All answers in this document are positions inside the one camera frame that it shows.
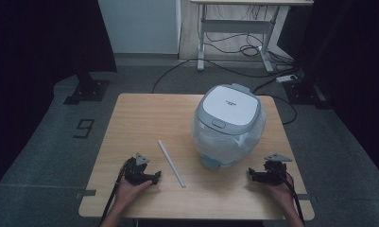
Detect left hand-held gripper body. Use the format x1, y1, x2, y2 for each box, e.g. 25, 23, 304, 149
124, 152, 153, 186

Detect thin black looped cable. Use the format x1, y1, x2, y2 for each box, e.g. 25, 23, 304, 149
271, 94, 299, 126

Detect white panel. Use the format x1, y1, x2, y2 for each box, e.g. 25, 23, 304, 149
97, 0, 182, 55

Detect clear plastic bin liner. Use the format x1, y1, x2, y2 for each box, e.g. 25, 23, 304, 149
191, 108, 267, 166

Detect dark curtain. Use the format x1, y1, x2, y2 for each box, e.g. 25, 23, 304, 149
276, 0, 379, 181
0, 0, 118, 193

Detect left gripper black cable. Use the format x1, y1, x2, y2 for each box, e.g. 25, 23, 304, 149
99, 160, 129, 227

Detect person's right hand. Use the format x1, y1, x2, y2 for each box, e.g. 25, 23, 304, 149
265, 174, 296, 210

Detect long black floor cable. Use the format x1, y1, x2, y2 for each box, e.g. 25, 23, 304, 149
151, 58, 297, 95

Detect black cable bundle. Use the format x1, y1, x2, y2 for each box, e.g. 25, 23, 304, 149
196, 4, 295, 64

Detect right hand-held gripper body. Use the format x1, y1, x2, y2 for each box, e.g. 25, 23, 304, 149
256, 152, 293, 186

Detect white desk frame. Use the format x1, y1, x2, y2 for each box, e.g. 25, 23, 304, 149
190, 0, 315, 74

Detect white power strip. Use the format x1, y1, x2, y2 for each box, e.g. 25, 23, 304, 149
275, 74, 299, 84

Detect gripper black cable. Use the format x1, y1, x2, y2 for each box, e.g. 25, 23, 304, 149
283, 171, 306, 225
99, 160, 129, 227

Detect person's left hand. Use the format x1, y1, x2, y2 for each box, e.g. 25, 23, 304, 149
113, 177, 154, 208

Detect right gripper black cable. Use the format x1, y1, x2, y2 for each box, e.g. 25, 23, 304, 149
283, 171, 306, 225

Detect white lidded trash can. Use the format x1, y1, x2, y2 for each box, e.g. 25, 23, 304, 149
191, 82, 267, 171

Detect white straw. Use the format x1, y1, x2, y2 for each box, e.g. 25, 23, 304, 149
157, 139, 187, 189

